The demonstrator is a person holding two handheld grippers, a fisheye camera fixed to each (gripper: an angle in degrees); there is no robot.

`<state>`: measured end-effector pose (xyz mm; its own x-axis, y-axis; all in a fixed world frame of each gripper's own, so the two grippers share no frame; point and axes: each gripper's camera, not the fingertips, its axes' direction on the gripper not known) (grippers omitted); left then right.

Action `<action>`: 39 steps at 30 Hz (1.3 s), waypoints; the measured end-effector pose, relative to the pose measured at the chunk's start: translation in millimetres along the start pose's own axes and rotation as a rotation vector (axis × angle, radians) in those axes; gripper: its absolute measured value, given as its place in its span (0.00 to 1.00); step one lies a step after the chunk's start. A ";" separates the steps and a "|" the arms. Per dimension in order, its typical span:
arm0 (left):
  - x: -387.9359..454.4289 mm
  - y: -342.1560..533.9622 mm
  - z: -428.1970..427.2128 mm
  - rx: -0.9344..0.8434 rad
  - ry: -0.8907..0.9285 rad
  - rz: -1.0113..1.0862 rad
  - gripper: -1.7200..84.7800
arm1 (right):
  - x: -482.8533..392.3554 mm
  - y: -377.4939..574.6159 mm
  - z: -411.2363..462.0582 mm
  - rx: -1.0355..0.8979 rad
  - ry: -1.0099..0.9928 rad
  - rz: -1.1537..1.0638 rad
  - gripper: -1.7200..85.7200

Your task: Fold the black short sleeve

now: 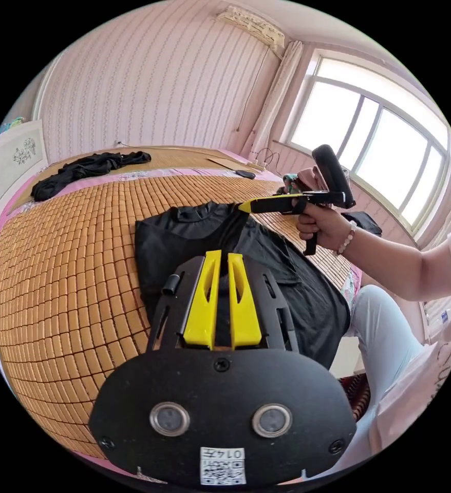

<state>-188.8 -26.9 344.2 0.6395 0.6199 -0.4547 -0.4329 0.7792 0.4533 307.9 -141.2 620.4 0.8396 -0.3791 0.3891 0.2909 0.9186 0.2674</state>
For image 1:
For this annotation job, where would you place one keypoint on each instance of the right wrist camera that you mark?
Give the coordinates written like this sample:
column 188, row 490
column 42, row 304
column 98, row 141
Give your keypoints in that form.
column 331, row 169

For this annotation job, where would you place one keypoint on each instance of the pink curtain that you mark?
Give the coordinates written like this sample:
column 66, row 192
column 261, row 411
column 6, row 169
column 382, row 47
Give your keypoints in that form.
column 277, row 96

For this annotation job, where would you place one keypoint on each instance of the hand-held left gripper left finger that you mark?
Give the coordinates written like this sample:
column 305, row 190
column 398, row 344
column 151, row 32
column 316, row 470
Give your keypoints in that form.
column 200, row 308

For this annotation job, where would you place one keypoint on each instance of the covered air conditioner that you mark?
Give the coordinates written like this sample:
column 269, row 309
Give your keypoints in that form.
column 252, row 25

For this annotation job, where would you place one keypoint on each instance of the black short sleeve shirt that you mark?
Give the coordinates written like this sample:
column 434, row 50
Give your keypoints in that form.
column 287, row 300

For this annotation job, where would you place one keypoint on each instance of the pink and floral cloth bundle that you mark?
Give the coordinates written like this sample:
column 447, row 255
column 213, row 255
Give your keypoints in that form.
column 306, row 181

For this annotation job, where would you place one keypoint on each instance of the pile of clothes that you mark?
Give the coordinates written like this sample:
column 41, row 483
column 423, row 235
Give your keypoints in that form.
column 79, row 173

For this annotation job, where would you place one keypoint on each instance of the white cupboard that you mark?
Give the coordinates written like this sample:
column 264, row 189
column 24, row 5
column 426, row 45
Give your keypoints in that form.
column 13, row 165

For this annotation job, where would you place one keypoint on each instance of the person's body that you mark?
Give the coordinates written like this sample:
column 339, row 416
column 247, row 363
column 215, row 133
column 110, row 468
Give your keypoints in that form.
column 387, row 335

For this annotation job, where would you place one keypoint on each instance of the person's right forearm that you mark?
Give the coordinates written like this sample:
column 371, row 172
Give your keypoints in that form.
column 399, row 269

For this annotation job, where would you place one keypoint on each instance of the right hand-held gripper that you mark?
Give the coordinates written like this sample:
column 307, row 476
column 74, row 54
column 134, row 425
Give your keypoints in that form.
column 287, row 206

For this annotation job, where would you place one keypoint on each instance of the person's right hand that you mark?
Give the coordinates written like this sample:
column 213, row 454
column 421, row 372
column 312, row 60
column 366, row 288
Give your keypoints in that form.
column 325, row 227

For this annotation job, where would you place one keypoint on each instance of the red patterned rug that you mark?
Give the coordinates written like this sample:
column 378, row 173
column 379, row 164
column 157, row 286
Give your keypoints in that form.
column 358, row 393

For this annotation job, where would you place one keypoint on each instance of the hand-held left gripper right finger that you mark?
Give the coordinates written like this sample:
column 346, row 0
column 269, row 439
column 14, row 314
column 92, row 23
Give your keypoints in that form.
column 244, row 312

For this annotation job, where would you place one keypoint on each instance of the bed with woven mat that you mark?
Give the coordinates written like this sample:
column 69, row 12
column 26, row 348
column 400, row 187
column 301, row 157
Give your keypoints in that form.
column 75, row 289

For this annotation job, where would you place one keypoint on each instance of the small black object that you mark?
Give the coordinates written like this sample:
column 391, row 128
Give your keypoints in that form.
column 245, row 174

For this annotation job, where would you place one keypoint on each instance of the window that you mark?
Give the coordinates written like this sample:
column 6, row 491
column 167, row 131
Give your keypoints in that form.
column 368, row 135

